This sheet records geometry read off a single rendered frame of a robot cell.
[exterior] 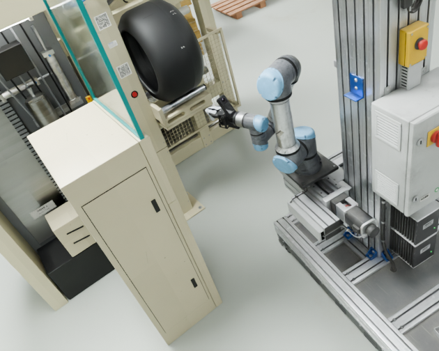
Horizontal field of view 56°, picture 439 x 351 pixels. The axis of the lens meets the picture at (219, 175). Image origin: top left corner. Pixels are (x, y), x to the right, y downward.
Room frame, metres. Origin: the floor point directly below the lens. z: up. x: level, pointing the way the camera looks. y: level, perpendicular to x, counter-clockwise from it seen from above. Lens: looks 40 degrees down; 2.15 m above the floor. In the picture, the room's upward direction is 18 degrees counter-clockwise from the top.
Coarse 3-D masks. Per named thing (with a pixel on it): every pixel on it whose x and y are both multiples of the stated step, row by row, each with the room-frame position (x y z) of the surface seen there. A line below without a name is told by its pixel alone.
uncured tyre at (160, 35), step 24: (120, 24) 2.51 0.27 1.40; (144, 24) 2.31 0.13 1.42; (168, 24) 2.30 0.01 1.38; (144, 48) 2.26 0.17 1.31; (168, 48) 2.22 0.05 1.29; (192, 48) 2.25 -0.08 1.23; (144, 72) 2.65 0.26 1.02; (168, 72) 2.18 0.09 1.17; (192, 72) 2.24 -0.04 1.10; (168, 96) 2.26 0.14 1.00
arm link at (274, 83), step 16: (272, 64) 1.52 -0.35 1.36; (288, 64) 1.50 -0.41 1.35; (272, 80) 1.43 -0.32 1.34; (288, 80) 1.46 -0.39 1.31; (272, 96) 1.43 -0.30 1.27; (288, 96) 1.45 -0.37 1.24; (272, 112) 1.48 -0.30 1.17; (288, 112) 1.46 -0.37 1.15; (288, 128) 1.45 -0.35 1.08; (288, 144) 1.45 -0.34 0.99; (272, 160) 1.49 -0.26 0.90; (288, 160) 1.43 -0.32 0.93
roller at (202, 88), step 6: (204, 84) 2.41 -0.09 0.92; (192, 90) 2.38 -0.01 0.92; (198, 90) 2.37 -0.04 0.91; (204, 90) 2.39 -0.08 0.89; (180, 96) 2.35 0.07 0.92; (186, 96) 2.34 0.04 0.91; (192, 96) 2.35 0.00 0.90; (174, 102) 2.31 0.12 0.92; (180, 102) 2.31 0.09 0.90; (162, 108) 2.28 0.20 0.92; (168, 108) 2.28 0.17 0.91; (174, 108) 2.30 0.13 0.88
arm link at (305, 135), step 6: (300, 126) 1.63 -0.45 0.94; (306, 126) 1.61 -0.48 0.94; (300, 132) 1.57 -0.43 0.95; (306, 132) 1.56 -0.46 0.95; (312, 132) 1.55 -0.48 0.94; (300, 138) 1.53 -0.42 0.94; (306, 138) 1.53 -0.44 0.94; (312, 138) 1.53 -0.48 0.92; (306, 144) 1.51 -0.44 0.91; (312, 144) 1.53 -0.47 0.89; (312, 150) 1.53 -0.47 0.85
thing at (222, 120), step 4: (220, 112) 1.76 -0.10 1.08; (236, 112) 1.70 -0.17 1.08; (220, 116) 1.75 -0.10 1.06; (224, 116) 1.73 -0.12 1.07; (220, 120) 1.76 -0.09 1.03; (224, 120) 1.72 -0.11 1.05; (228, 120) 1.74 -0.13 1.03; (232, 120) 1.71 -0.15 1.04; (220, 124) 1.75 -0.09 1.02; (224, 124) 1.73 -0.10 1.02; (228, 124) 1.73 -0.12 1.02; (232, 124) 1.71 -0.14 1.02; (236, 128) 1.70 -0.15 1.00
